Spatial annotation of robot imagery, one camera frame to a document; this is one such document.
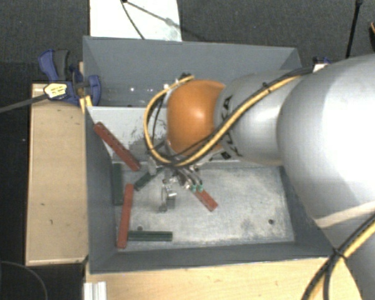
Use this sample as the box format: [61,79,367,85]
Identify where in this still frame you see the dark green flat block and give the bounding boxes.
[127,230,174,242]
[112,162,125,206]
[133,167,163,192]

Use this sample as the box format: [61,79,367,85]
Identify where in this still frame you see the grey metal bin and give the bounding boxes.
[82,35,333,274]

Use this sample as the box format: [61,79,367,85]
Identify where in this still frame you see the pale wood board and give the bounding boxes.
[25,82,89,267]

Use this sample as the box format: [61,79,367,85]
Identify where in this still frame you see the red-brown flat block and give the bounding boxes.
[116,183,135,249]
[193,188,219,213]
[92,121,143,172]

